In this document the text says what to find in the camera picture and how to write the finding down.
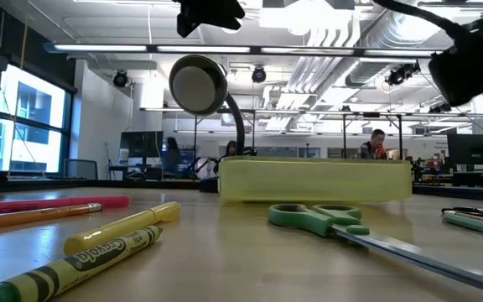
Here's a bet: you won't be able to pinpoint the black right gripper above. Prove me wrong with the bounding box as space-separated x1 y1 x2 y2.
428 8 483 108

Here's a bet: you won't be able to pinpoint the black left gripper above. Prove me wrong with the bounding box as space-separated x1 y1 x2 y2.
176 0 246 39

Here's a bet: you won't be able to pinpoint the yellow translucent supply box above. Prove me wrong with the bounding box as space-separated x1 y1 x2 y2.
218 156 413 205

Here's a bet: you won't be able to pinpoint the green handled scissors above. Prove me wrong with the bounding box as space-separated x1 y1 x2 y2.
267 203 483 299

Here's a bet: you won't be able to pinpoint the yellow highlighter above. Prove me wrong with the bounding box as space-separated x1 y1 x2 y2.
63 200 182 257

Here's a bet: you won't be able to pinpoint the pink highlighter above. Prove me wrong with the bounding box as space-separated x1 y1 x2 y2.
0 195 132 218

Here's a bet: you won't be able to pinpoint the orange pencil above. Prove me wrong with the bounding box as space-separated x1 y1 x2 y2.
0 202 103 233

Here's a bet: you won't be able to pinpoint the yellow-green Crayola crayon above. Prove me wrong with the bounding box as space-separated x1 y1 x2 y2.
0 225 164 302

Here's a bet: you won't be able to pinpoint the overhead LED light bar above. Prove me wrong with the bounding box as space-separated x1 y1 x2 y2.
43 41 446 59

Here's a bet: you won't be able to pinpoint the black desk lamp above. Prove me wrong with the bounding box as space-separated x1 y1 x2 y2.
169 54 247 194

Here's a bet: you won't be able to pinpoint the black computer monitor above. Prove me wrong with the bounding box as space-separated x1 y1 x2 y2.
119 130 164 159
446 133 483 165

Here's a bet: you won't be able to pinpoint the large window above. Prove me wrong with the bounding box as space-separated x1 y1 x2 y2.
0 62 75 177

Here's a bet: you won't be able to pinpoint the grey office chair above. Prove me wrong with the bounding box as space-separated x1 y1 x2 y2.
64 159 99 180

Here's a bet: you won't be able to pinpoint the white ceiling ring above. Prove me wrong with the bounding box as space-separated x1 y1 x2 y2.
220 18 243 34

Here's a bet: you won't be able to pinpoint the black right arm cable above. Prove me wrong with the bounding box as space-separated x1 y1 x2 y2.
373 0 465 37

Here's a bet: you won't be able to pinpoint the black ceiling camera cluster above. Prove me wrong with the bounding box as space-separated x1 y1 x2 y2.
385 61 422 87

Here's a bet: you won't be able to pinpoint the black metal frame stand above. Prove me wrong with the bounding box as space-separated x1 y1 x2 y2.
340 111 404 160

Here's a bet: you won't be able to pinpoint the yellow cord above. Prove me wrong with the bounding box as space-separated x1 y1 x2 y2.
0 0 37 180

